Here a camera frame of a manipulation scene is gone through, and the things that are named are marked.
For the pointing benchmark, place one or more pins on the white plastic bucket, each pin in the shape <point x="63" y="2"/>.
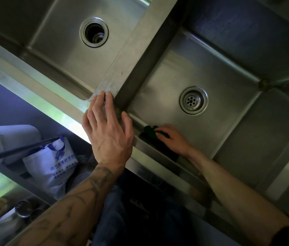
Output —
<point x="18" y="135"/>

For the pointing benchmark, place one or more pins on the person's right hand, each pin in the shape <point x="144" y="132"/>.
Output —
<point x="177" y="143"/>

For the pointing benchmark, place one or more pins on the small round metal container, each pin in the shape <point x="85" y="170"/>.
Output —
<point x="23" y="208"/>

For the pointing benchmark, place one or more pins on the person's left forearm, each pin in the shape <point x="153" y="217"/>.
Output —
<point x="70" y="212"/>

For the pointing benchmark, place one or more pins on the white blue-printed bag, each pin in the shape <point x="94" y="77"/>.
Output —
<point x="52" y="166"/>

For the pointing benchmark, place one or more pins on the person's right forearm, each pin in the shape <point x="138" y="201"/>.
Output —
<point x="242" y="199"/>

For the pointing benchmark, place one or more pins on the person's left hand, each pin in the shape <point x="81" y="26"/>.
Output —
<point x="111" y="143"/>

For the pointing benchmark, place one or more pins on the green scouring cloth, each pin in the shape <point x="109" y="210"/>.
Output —
<point x="148" y="131"/>

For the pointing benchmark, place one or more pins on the black pipe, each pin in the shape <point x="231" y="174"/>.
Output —
<point x="16" y="150"/>

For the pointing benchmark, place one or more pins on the steel lower shelf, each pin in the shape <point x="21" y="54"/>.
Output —
<point x="24" y="181"/>

